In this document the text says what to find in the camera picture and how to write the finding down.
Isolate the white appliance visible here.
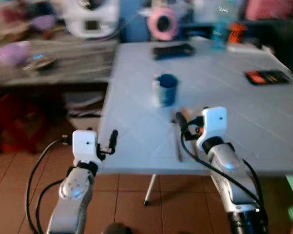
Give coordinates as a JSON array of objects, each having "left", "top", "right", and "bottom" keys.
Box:
[{"left": 63, "top": 0, "right": 121, "bottom": 39}]

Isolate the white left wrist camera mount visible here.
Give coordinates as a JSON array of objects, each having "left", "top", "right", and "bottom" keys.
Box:
[{"left": 71, "top": 129, "right": 99, "bottom": 167}]

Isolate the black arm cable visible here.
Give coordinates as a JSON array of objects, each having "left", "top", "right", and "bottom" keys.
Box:
[
  {"left": 180, "top": 123, "right": 265, "bottom": 211},
  {"left": 26, "top": 138, "right": 72, "bottom": 234}
]

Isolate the grey side bench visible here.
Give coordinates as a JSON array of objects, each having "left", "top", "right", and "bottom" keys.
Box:
[{"left": 0, "top": 38, "right": 119, "bottom": 87}]

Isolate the dark robot foot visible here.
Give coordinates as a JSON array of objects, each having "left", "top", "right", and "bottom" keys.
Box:
[{"left": 102, "top": 222, "right": 133, "bottom": 234}]

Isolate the purple bowl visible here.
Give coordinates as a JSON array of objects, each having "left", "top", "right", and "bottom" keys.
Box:
[{"left": 0, "top": 41, "right": 33, "bottom": 67}]

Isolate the blue plastic bottle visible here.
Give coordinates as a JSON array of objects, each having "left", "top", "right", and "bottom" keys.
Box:
[{"left": 210, "top": 14, "right": 229, "bottom": 50}]

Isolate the black and orange packet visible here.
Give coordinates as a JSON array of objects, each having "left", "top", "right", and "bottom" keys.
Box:
[{"left": 245, "top": 70, "right": 292, "bottom": 86}]

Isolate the red crate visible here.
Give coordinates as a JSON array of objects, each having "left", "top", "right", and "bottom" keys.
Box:
[{"left": 0, "top": 92, "right": 69, "bottom": 154}]

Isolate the blue cup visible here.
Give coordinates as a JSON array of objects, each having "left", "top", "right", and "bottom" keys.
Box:
[{"left": 153, "top": 73, "right": 179, "bottom": 107}]

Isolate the orange and black object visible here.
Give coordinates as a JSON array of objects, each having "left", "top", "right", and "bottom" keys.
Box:
[{"left": 228, "top": 23, "right": 248, "bottom": 45}]

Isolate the pink red cloth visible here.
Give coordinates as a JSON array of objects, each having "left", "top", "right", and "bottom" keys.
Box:
[{"left": 244, "top": 0, "right": 290, "bottom": 21}]

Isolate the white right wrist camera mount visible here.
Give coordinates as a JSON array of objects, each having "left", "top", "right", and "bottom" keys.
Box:
[{"left": 196, "top": 107, "right": 228, "bottom": 152}]

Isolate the dark plate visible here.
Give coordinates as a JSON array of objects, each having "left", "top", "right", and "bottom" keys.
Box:
[{"left": 23, "top": 56, "right": 58, "bottom": 72}]

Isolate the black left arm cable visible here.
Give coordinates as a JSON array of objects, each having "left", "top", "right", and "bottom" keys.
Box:
[{"left": 26, "top": 138, "right": 72, "bottom": 234}]

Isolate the white folding table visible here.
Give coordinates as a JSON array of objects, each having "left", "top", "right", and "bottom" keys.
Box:
[{"left": 98, "top": 39, "right": 293, "bottom": 206}]

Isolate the thin long utensil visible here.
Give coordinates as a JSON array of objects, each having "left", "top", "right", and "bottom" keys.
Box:
[{"left": 174, "top": 122, "right": 183, "bottom": 163}]

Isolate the black flat case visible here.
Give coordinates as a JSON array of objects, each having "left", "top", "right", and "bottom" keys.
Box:
[{"left": 152, "top": 43, "right": 195, "bottom": 60}]

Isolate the small purple object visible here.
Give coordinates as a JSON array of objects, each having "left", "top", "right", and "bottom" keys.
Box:
[{"left": 29, "top": 14, "right": 57, "bottom": 33}]

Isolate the pink tape roll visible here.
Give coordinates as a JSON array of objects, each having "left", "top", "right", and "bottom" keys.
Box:
[{"left": 148, "top": 8, "right": 179, "bottom": 41}]

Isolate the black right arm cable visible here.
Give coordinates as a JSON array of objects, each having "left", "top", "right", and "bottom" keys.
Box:
[{"left": 180, "top": 123, "right": 265, "bottom": 211}]

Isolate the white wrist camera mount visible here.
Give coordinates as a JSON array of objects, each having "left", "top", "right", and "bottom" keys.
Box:
[
  {"left": 196, "top": 107, "right": 228, "bottom": 152},
  {"left": 71, "top": 129, "right": 99, "bottom": 167}
]

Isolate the white storage box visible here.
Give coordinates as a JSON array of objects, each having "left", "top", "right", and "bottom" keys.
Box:
[{"left": 63, "top": 92, "right": 106, "bottom": 131}]

